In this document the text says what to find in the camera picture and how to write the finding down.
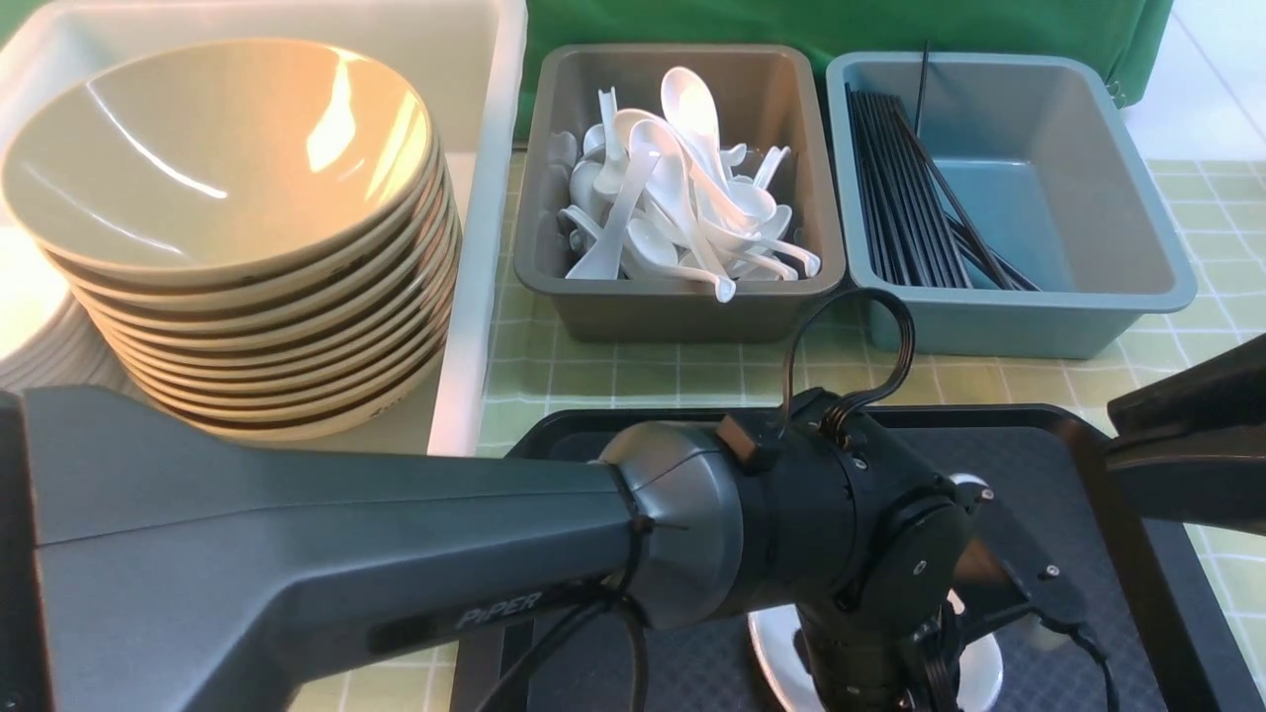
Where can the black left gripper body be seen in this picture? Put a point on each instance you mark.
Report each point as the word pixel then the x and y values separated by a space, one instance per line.
pixel 1005 577

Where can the white square dish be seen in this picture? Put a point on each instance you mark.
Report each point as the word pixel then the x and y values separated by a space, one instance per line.
pixel 781 653

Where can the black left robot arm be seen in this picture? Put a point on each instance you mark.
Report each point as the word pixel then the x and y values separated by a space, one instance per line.
pixel 151 566

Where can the stack of tan noodle bowls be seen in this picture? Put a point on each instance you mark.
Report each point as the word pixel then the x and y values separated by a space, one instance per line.
pixel 264 230

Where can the bundle of black chopsticks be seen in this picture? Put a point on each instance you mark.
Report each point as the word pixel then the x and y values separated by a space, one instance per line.
pixel 918 233

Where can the blue chopstick bin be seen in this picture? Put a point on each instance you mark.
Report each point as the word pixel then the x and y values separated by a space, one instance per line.
pixel 1035 150

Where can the pile of white soup spoons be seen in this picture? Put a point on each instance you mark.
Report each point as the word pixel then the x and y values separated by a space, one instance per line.
pixel 659 196

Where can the grey spoon bin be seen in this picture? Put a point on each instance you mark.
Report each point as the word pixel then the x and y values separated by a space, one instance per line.
pixel 766 97

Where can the green cloth backdrop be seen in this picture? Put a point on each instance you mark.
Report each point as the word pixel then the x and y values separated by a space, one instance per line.
pixel 1118 39

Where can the large white plastic bin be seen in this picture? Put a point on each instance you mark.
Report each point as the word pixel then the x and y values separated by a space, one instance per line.
pixel 464 57

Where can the stack of white plates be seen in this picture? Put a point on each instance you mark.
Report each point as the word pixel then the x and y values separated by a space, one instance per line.
pixel 47 337

